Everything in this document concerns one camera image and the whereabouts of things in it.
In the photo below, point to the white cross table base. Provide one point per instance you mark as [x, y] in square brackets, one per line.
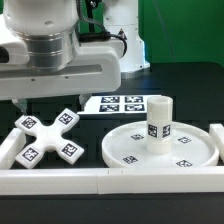
[48, 138]

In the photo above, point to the white round table top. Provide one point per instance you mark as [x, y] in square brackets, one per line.
[126, 146]

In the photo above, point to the white fence bar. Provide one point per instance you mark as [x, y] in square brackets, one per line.
[217, 133]
[111, 181]
[11, 147]

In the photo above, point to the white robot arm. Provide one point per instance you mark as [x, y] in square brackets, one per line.
[88, 20]

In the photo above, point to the white right fence bar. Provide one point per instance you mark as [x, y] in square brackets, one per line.
[217, 133]

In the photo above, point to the white marker sheet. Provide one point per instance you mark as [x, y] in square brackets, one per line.
[115, 104]

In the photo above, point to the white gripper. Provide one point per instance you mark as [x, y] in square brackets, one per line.
[57, 65]

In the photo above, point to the white left fence bar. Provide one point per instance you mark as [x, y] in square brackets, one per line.
[11, 147]

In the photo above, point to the white front fence bar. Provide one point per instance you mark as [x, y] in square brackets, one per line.
[111, 181]

